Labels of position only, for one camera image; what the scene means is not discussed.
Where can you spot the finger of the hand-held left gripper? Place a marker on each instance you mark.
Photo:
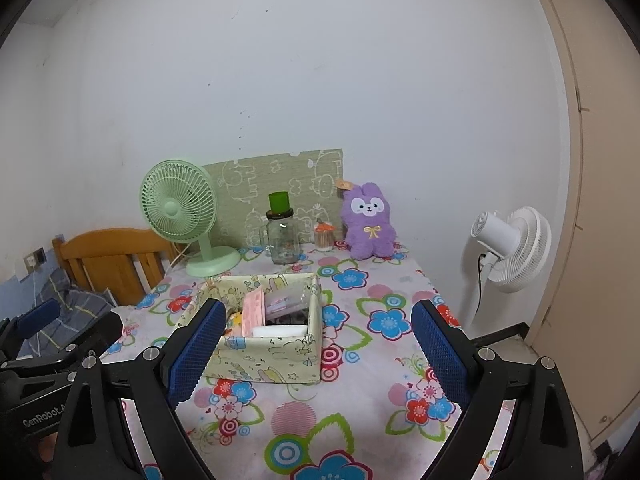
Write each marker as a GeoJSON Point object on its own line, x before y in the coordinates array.
{"type": "Point", "coordinates": [40, 317]}
{"type": "Point", "coordinates": [102, 330]}

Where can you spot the green printed board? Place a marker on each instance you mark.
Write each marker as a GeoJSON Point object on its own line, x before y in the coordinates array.
{"type": "Point", "coordinates": [240, 180]}

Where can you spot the green desk fan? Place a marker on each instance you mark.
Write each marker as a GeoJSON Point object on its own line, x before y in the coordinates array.
{"type": "Point", "coordinates": [175, 205]}

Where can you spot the glass jar mug green lid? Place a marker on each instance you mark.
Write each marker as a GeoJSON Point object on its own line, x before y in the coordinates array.
{"type": "Point", "coordinates": [282, 240]}

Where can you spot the black cloth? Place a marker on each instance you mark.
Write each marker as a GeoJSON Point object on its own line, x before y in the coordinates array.
{"type": "Point", "coordinates": [287, 319]}

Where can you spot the white standing fan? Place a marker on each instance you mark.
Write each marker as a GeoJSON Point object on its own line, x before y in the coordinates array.
{"type": "Point", "coordinates": [520, 255]}

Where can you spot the wall socket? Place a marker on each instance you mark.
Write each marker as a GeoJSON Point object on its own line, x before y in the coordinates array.
{"type": "Point", "coordinates": [35, 259]}

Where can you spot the clear plastic packet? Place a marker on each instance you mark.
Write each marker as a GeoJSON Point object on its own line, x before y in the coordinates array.
{"type": "Point", "coordinates": [285, 302]}

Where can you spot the cotton swab jar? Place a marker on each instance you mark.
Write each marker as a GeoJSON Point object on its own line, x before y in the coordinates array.
{"type": "Point", "coordinates": [323, 240]}

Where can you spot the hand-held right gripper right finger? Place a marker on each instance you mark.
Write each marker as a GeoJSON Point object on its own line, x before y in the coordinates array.
{"type": "Point", "coordinates": [440, 355]}

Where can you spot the cartoon print tissue pack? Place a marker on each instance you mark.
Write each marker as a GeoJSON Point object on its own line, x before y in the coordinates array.
{"type": "Point", "coordinates": [236, 322]}

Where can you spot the floral tablecloth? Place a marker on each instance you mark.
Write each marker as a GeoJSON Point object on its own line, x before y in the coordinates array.
{"type": "Point", "coordinates": [350, 400]}

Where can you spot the beige door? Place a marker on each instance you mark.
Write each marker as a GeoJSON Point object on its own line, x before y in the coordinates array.
{"type": "Point", "coordinates": [600, 210]}

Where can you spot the purple plush bunny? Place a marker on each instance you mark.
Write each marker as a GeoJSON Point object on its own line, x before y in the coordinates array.
{"type": "Point", "coordinates": [367, 230]}

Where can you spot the pink packet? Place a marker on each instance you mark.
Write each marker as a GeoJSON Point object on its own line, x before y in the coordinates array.
{"type": "Point", "coordinates": [254, 312]}

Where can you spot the grey plaid pillow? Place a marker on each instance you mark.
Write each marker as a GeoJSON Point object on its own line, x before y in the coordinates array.
{"type": "Point", "coordinates": [80, 300]}

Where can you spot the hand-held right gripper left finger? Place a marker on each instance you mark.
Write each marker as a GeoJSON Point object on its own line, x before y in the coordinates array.
{"type": "Point", "coordinates": [195, 355]}

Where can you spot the printed fabric storage box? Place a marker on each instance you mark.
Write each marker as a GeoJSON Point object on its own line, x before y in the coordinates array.
{"type": "Point", "coordinates": [270, 355]}

